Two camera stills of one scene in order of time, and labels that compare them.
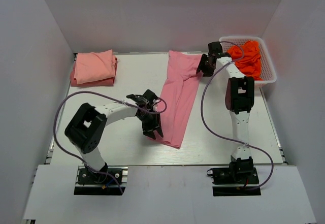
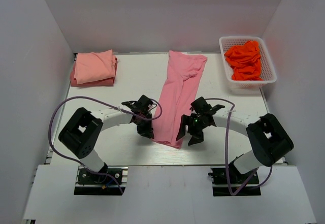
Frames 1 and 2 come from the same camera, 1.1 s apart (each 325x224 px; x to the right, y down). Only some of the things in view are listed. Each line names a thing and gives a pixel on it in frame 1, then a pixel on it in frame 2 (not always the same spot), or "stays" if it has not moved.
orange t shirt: x=246 y=56 stays
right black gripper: x=205 y=66 → x=191 y=127
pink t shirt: x=181 y=82 stays
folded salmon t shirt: x=93 y=69 stays
